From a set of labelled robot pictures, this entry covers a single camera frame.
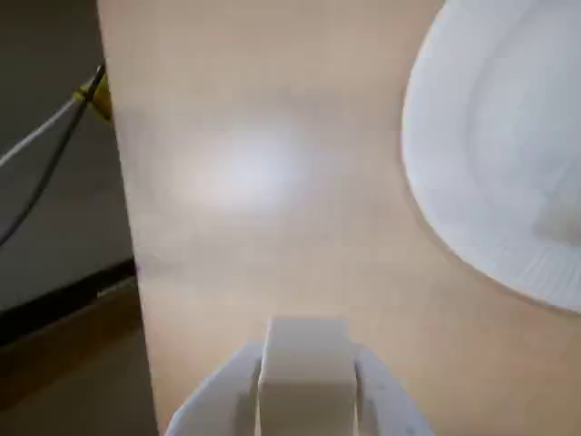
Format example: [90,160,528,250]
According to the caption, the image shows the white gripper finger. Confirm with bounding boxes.
[351,343,432,436]
[162,342,268,436]

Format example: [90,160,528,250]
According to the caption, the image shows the white paper plate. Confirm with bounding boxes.
[401,0,581,315]

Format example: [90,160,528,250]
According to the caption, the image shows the yellow tape piece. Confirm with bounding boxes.
[74,74,113,123]

